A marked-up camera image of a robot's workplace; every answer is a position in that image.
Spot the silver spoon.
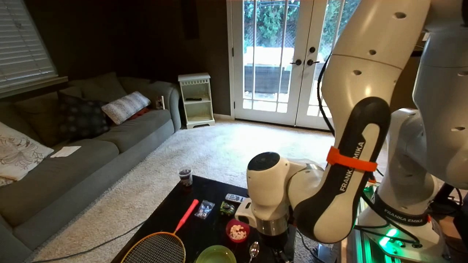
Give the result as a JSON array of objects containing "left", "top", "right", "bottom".
[{"left": 248, "top": 241, "right": 260, "bottom": 263}]

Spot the red bowl of popcorn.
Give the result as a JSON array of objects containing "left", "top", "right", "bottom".
[{"left": 225, "top": 218, "right": 251, "bottom": 244}]

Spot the green toy car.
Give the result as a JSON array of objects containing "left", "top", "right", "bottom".
[{"left": 219, "top": 201, "right": 236, "bottom": 216}]

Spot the green plate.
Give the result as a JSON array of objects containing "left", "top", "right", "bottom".
[{"left": 195, "top": 245, "right": 237, "bottom": 263}]

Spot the small clear plastic bag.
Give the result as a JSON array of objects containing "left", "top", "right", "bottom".
[{"left": 194, "top": 200, "right": 216, "bottom": 220}]

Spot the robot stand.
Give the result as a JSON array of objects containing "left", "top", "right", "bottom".
[{"left": 341, "top": 183, "right": 468, "bottom": 263}]

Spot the plastic cup with dark drink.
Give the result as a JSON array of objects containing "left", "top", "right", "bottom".
[{"left": 178, "top": 167, "right": 193, "bottom": 187}]

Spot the orange badminton racket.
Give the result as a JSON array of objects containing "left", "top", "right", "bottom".
[{"left": 120, "top": 199, "right": 200, "bottom": 263}]

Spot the white small shelf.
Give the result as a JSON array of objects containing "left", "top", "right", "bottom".
[{"left": 178, "top": 72, "right": 216, "bottom": 129}]

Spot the white glass double door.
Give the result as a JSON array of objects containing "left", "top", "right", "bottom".
[{"left": 226, "top": 0, "right": 361, "bottom": 131}]

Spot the grey white patterned pillow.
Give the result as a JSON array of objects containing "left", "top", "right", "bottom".
[{"left": 101, "top": 91, "right": 151, "bottom": 126}]

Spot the grey sofa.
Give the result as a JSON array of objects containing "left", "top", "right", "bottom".
[{"left": 0, "top": 72, "right": 182, "bottom": 263}]

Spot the white paper sheet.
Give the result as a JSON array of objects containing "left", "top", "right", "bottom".
[{"left": 50, "top": 146, "right": 82, "bottom": 159}]

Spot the dark dotted cushion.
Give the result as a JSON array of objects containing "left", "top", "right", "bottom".
[{"left": 58, "top": 93, "right": 111, "bottom": 140}]

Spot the grey plain cushion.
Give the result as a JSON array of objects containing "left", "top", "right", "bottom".
[{"left": 69, "top": 72, "right": 128, "bottom": 103}]

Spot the brown cushion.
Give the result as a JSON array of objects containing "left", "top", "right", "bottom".
[{"left": 14, "top": 86, "right": 83, "bottom": 147}]

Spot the white floral cushion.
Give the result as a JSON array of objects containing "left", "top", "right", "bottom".
[{"left": 0, "top": 122, "right": 54, "bottom": 182}]

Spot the window blind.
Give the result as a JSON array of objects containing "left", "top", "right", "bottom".
[{"left": 0, "top": 0, "right": 59, "bottom": 90}]

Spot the black cable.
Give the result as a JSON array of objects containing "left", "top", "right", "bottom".
[{"left": 31, "top": 220, "right": 147, "bottom": 263}]

